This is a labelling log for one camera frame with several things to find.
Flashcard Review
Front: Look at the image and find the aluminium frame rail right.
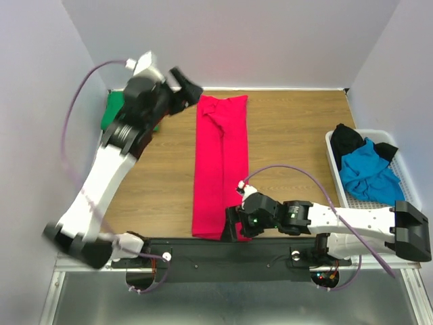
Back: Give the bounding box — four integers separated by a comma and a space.
338, 255, 432, 324

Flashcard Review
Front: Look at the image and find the folded green t shirt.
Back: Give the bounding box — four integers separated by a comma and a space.
100, 90, 147, 132

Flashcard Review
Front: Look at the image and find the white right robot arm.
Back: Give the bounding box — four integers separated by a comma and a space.
221, 191, 432, 266

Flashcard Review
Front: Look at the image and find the blue t shirt in basket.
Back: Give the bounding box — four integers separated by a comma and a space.
339, 137, 405, 206

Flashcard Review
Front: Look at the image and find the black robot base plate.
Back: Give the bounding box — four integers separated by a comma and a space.
111, 236, 352, 284

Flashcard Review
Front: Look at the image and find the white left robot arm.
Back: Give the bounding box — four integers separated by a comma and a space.
43, 67, 203, 269

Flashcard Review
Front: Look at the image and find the black t shirt in basket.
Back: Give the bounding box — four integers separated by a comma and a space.
330, 123, 398, 164

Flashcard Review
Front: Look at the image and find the aluminium frame rail left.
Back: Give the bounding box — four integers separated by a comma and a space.
40, 131, 116, 325

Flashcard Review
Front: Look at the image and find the aluminium frame rail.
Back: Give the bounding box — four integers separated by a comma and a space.
338, 255, 432, 324
40, 131, 116, 325

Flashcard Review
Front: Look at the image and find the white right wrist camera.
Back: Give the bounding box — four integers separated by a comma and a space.
236, 180, 258, 201

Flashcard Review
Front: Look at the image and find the white plastic laundry basket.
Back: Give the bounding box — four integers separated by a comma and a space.
325, 129, 422, 211

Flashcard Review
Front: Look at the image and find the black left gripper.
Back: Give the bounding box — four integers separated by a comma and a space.
152, 69, 205, 126

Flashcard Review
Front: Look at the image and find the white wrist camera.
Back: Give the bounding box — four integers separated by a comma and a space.
236, 180, 258, 201
125, 51, 162, 79

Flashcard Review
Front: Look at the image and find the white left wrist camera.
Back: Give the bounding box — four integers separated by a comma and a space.
125, 51, 162, 79

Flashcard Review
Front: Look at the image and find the pink red t shirt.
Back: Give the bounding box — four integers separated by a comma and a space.
191, 95, 249, 240

